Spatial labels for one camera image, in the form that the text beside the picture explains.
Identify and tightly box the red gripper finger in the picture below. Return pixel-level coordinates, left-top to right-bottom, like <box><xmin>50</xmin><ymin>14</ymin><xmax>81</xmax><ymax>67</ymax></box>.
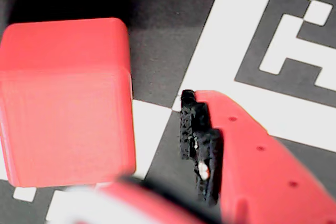
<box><xmin>179</xmin><ymin>89</ymin><xmax>336</xmax><ymax>224</ymax></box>
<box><xmin>76</xmin><ymin>177</ymin><xmax>218</xmax><ymax>224</ymax></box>

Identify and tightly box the red cube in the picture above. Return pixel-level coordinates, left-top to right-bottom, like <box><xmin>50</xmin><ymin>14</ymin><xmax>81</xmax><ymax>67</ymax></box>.
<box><xmin>0</xmin><ymin>17</ymin><xmax>137</xmax><ymax>188</ymax></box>

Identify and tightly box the checkered marker board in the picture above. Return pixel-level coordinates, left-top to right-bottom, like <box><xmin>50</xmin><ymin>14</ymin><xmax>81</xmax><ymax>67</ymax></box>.
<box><xmin>0</xmin><ymin>0</ymin><xmax>336</xmax><ymax>224</ymax></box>

